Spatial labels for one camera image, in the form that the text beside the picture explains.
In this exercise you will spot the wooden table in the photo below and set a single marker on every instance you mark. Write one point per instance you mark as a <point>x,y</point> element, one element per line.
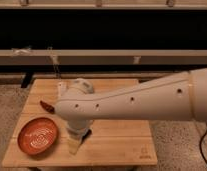
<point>112,142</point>

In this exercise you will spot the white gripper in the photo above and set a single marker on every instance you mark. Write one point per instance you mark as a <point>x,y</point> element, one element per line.
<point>74,144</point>

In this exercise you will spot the black rectangular block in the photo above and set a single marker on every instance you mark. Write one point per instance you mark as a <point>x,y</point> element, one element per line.
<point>89,132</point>

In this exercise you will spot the dark red chili pepper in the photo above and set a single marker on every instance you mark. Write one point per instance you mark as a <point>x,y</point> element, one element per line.
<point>47,107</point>

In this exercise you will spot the orange ridged bowl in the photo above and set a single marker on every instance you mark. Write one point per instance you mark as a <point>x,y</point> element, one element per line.
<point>37,136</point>

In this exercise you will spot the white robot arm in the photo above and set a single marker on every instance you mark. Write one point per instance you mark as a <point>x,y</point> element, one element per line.
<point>178,97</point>

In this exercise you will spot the white tube bottle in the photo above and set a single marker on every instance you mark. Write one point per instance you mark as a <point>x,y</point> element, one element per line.
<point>62,88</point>

